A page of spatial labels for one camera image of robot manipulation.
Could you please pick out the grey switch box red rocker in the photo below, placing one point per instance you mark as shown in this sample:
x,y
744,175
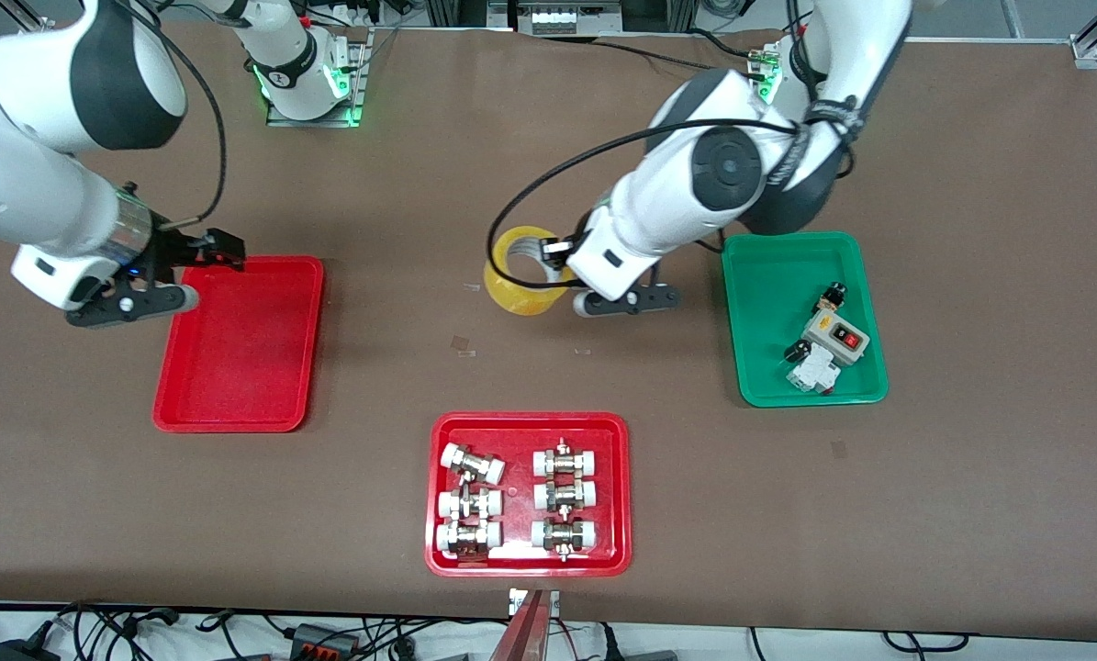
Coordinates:
x,y
833,332

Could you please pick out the silver metal bracket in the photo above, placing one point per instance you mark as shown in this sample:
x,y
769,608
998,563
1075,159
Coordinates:
x,y
553,603

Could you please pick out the black power adapter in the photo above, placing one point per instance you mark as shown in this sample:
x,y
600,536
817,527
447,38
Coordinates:
x,y
25,650

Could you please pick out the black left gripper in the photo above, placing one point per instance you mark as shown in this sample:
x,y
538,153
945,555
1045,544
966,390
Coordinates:
x,y
586,226

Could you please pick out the white circuit breaker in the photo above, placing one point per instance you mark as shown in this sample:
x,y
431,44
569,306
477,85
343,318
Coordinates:
x,y
812,372

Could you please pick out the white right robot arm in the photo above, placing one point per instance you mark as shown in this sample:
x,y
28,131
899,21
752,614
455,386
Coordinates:
x,y
34,202

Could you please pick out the white-capped brass pipe fitting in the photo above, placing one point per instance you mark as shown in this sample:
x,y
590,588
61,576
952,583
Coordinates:
x,y
565,462
565,496
468,537
468,503
564,534
473,464

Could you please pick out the red plastic tray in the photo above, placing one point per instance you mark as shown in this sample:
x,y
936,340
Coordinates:
x,y
236,367
519,431

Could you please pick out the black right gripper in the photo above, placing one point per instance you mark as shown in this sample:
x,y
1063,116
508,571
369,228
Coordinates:
x,y
172,250

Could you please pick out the black aluminium frame post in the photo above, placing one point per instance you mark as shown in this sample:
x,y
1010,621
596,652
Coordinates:
x,y
456,11
658,14

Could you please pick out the black rotary knob switch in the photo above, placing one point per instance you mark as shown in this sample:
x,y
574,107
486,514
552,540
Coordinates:
x,y
798,352
835,297

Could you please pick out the green plastic tray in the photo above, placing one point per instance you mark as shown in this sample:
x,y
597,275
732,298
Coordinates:
x,y
768,367

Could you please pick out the black power plug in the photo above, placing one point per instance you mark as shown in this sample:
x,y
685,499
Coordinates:
x,y
608,643

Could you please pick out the white power strip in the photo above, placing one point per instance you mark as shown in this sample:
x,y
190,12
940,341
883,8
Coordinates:
x,y
566,18

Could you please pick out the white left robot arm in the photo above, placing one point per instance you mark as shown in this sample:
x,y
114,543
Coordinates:
x,y
649,207

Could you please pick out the yellow packing tape roll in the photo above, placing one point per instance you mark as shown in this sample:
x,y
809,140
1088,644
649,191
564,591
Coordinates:
x,y
520,303

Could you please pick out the brown tape patch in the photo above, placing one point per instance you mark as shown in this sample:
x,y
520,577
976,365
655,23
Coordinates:
x,y
462,343

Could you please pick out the red metal stand bar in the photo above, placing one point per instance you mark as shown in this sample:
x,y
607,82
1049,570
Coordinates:
x,y
522,638

